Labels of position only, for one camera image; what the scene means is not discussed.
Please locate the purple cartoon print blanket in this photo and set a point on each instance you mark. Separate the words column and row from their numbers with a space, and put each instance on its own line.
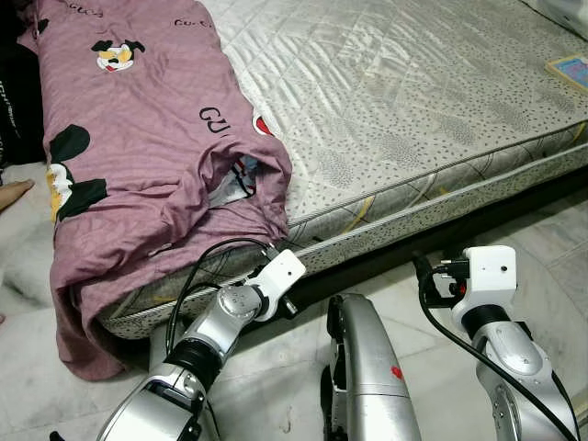
column 147, row 138

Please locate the white quilted mattress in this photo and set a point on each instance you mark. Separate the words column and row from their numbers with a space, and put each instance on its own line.
column 395, row 92

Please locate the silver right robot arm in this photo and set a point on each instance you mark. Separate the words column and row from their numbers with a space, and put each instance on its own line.
column 514, row 358

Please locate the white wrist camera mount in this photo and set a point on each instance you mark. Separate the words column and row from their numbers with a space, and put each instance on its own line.
column 490, row 276
column 285, row 273

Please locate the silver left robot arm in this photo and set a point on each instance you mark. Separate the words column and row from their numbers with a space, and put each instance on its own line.
column 225, row 317

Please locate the colourful children's book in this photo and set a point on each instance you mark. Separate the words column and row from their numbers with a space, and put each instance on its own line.
column 570, row 72

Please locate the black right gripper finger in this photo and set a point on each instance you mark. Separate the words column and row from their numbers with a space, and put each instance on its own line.
column 423, row 276

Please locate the silver robot leg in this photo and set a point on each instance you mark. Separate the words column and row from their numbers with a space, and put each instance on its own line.
column 367, row 367

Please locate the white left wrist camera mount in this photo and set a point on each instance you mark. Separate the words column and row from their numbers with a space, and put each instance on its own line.
column 285, row 273

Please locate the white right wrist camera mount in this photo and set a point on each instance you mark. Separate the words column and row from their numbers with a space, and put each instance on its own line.
column 490, row 276

